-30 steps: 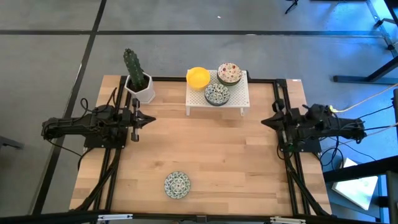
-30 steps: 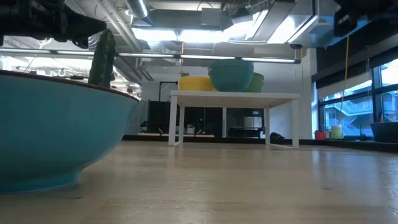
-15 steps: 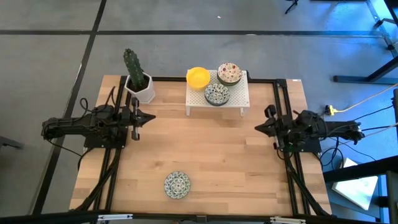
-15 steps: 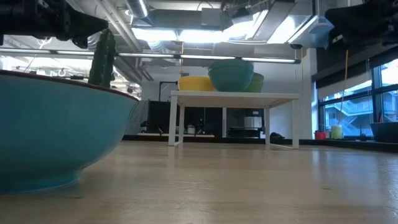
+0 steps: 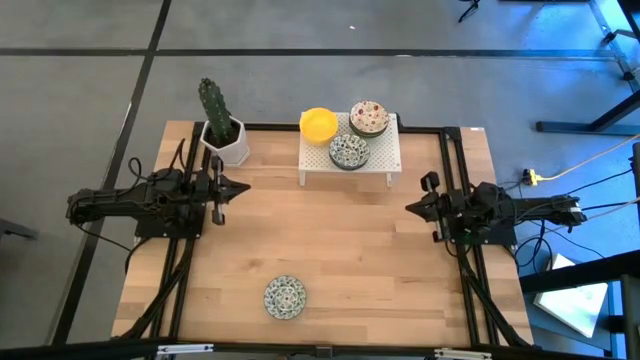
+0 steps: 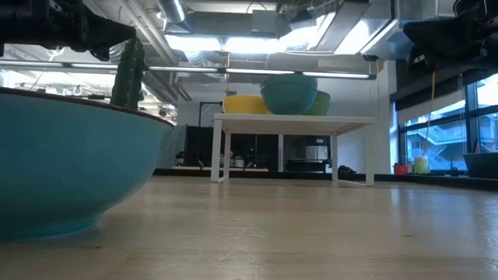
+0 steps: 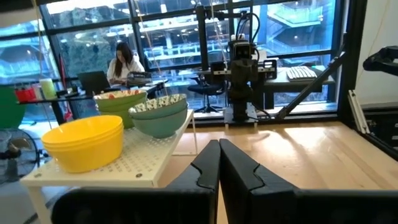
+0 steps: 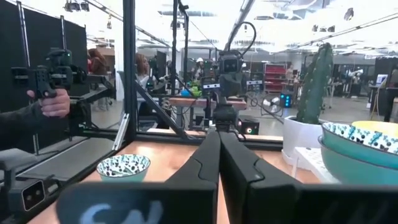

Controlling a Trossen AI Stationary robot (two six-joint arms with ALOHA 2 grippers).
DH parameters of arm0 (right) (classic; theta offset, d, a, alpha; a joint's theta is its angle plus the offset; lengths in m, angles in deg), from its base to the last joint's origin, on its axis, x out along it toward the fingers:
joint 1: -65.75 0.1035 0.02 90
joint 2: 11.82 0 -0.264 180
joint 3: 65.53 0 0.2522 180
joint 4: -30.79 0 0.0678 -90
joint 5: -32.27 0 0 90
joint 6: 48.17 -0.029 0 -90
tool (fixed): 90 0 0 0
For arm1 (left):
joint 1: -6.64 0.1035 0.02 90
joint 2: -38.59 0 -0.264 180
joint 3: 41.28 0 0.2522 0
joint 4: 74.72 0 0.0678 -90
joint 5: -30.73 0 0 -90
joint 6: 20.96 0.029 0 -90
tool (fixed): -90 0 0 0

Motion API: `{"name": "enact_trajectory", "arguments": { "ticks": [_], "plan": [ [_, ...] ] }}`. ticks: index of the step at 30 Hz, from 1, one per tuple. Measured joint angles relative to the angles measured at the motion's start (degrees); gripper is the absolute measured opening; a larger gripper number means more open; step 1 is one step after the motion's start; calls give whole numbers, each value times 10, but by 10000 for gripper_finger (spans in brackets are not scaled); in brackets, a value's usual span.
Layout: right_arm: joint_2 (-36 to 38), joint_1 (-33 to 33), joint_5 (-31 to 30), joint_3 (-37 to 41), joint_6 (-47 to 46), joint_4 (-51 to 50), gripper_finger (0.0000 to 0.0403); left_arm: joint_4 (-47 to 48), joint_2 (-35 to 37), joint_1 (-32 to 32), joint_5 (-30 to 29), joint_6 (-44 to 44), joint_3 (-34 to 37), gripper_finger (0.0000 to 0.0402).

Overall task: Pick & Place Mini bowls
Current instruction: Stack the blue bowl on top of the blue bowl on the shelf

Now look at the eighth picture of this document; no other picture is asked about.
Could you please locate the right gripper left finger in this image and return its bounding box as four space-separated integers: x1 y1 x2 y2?
55 130 221 224

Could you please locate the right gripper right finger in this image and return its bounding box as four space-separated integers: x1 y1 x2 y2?
219 132 398 224

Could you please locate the teal floral ceramic bowl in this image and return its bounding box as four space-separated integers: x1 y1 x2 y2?
317 135 398 186
96 154 152 183
321 121 398 170

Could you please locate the yellow plastic bowl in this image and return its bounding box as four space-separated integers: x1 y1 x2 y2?
351 120 398 139

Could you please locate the person's forearm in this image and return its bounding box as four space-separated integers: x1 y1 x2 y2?
0 101 47 152

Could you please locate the red storage shelf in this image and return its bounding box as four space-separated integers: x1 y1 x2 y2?
264 63 287 93

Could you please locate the person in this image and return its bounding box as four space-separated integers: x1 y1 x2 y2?
384 67 398 123
195 57 205 78
135 52 162 125
88 48 108 111

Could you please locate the white floor fan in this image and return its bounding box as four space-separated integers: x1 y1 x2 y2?
262 96 282 114

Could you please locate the wooden workbench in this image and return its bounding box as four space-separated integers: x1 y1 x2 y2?
167 96 248 130

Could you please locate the black lit computer case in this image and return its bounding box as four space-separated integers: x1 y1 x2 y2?
279 92 293 109

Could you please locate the black computer tower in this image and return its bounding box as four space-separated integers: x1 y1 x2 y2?
239 116 261 136

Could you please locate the green cactus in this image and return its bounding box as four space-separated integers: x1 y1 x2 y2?
295 42 334 125

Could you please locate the white perforated metal rack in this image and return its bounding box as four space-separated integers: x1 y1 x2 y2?
290 146 341 185

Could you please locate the person's hand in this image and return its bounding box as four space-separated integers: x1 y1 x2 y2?
26 88 72 118

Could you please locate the black partition panel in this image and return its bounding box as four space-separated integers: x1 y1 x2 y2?
0 0 89 153

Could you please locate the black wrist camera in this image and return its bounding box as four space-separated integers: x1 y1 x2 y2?
219 52 244 75

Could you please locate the black aluminium frame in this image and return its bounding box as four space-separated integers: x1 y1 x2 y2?
0 0 284 224

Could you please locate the silver aluminium bracket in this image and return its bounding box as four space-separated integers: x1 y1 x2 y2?
111 113 130 152

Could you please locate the small black camera box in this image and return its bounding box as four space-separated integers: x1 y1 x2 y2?
7 177 62 215

